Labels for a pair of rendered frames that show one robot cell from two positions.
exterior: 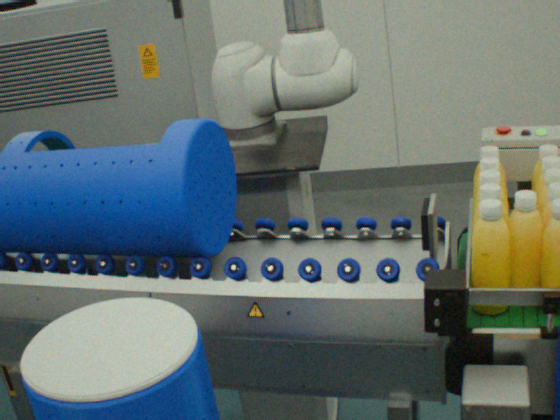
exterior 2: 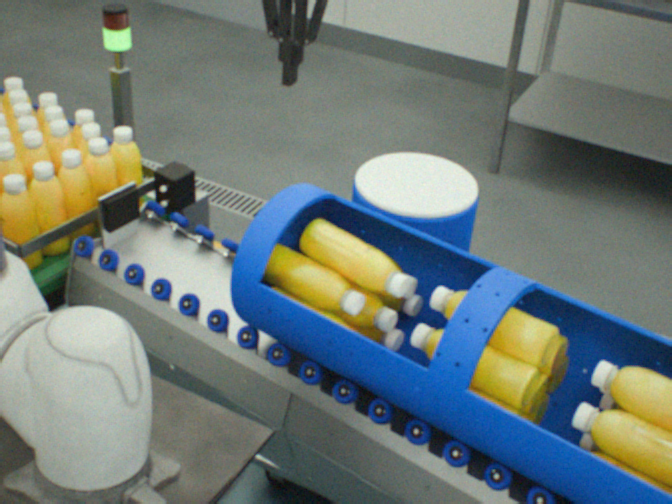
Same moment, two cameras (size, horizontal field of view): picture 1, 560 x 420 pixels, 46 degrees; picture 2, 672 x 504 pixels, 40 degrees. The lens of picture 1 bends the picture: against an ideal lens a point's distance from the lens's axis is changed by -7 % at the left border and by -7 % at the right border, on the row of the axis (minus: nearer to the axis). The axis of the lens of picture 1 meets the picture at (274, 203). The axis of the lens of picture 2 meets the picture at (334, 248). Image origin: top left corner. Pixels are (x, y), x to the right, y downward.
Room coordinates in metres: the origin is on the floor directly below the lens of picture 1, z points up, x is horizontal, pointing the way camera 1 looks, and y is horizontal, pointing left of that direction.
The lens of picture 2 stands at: (2.68, 0.59, 2.06)
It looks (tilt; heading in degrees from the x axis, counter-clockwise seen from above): 34 degrees down; 195
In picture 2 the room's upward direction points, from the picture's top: 4 degrees clockwise
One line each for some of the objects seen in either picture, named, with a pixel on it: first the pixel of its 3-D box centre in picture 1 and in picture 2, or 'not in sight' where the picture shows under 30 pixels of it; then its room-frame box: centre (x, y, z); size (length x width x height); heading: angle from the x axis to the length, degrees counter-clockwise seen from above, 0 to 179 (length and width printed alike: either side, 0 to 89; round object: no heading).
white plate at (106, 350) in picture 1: (108, 344); (416, 184); (0.89, 0.28, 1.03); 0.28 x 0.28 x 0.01
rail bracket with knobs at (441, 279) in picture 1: (446, 302); (173, 189); (1.01, -0.27, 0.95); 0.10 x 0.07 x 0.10; 161
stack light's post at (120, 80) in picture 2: not in sight; (133, 247); (0.75, -0.54, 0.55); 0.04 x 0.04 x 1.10; 71
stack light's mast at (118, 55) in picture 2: not in sight; (117, 38); (0.75, -0.54, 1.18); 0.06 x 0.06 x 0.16
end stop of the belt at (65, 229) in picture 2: (469, 244); (96, 213); (1.18, -0.37, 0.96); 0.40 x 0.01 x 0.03; 161
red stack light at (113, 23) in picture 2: not in sight; (115, 19); (0.75, -0.54, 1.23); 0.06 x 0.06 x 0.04
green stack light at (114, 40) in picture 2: not in sight; (117, 36); (0.75, -0.54, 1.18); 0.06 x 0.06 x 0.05
